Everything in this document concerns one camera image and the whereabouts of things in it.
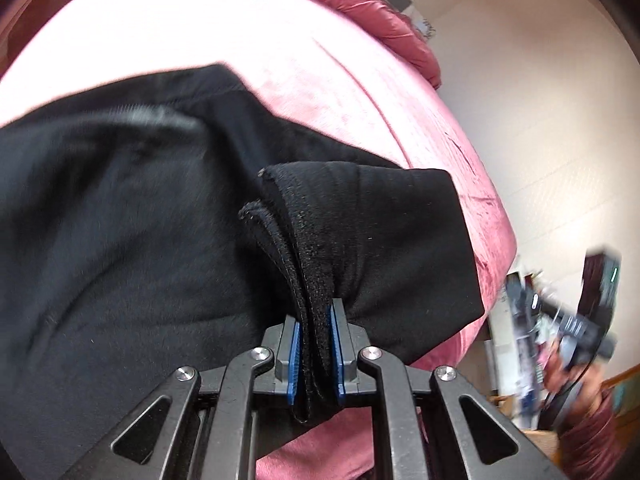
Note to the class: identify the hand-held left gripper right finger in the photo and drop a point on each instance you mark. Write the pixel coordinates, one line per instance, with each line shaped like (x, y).
(336, 355)

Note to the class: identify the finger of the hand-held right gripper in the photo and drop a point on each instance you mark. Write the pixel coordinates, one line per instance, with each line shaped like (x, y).
(522, 320)

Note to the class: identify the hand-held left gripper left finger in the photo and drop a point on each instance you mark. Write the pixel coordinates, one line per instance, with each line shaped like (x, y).
(294, 365)

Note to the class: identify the black embroidered pants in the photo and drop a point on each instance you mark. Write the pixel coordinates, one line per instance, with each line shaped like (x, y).
(150, 260)

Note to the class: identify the person's right forearm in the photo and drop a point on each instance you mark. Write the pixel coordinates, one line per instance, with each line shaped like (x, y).
(600, 435)

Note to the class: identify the person's right hand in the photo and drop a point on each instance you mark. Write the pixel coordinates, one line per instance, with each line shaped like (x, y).
(575, 380)

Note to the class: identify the wooden furniture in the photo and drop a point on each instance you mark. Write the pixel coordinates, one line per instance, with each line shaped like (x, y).
(625, 390)

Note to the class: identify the pink fleece bed sheet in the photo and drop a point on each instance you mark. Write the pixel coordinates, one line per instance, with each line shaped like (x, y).
(350, 90)

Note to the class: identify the red duvet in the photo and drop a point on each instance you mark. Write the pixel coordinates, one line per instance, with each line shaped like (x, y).
(400, 35)

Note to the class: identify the white patterned headboard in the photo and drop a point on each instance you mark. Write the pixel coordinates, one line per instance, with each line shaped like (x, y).
(407, 12)

